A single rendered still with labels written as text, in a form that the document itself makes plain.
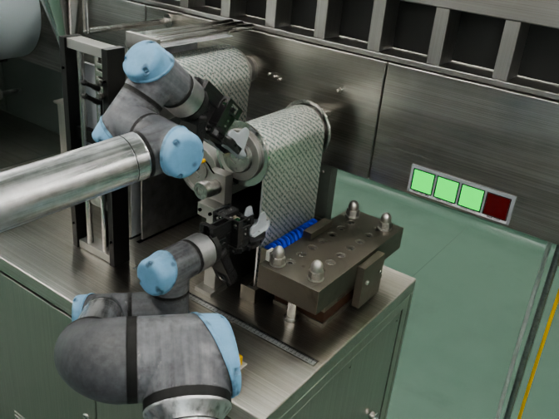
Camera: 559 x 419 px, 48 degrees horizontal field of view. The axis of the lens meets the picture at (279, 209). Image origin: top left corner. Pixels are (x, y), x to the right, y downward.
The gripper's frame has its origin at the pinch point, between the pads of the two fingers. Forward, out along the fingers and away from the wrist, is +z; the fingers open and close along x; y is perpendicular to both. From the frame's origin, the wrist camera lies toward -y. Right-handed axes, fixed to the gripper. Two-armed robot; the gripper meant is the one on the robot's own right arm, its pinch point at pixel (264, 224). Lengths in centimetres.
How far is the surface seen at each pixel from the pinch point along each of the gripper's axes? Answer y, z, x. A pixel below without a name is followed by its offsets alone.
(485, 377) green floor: -109, 126, -33
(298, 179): 7.7, 12.1, -0.3
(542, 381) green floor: -109, 141, -53
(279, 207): 2.8, 5.2, -0.3
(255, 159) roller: 16.7, -3.2, 1.2
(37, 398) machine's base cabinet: -64, -29, 52
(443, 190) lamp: 9.2, 29.6, -29.4
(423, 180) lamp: 10.0, 29.6, -24.2
